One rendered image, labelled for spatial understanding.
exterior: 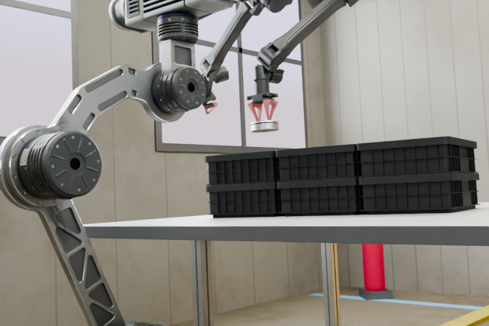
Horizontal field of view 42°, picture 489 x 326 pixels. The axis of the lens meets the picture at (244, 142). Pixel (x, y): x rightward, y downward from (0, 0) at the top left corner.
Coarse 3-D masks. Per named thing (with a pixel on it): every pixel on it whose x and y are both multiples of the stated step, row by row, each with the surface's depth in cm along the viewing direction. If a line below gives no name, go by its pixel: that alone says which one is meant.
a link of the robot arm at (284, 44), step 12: (324, 0) 235; (336, 0) 233; (348, 0) 232; (312, 12) 234; (324, 12) 233; (300, 24) 234; (312, 24) 233; (288, 36) 233; (300, 36) 234; (264, 48) 234; (276, 48) 235; (288, 48) 233; (264, 60) 235
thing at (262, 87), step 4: (260, 80) 235; (264, 80) 235; (268, 80) 237; (256, 84) 236; (260, 84) 235; (264, 84) 235; (268, 84) 236; (256, 88) 236; (260, 88) 235; (264, 88) 235; (268, 88) 236; (256, 92) 236; (260, 92) 235; (264, 92) 235; (268, 92) 232; (248, 96) 237; (252, 96) 236; (264, 96) 233; (272, 96) 237; (276, 96) 236
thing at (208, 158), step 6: (210, 156) 238; (216, 156) 236; (222, 156) 235; (228, 156) 233; (234, 156) 232; (240, 156) 231; (246, 156) 230; (252, 156) 228; (258, 156) 227; (264, 156) 226; (270, 156) 225
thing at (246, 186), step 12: (216, 192) 237; (228, 192) 234; (240, 192) 232; (252, 192) 229; (264, 192) 226; (276, 192) 226; (216, 204) 237; (228, 204) 234; (240, 204) 231; (252, 204) 229; (264, 204) 226; (276, 204) 225; (216, 216) 237; (228, 216) 234; (240, 216) 232; (252, 216) 229; (264, 216) 227; (276, 216) 226
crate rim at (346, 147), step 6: (348, 144) 209; (354, 144) 209; (276, 150) 224; (282, 150) 222; (288, 150) 221; (294, 150) 220; (300, 150) 218; (306, 150) 217; (312, 150) 216; (318, 150) 215; (324, 150) 214; (330, 150) 212; (336, 150) 211; (342, 150) 210; (348, 150) 209; (354, 150) 209; (276, 156) 224
